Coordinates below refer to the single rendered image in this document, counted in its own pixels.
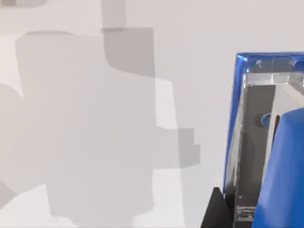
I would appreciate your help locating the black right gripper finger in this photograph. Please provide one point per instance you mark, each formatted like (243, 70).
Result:
(217, 211)

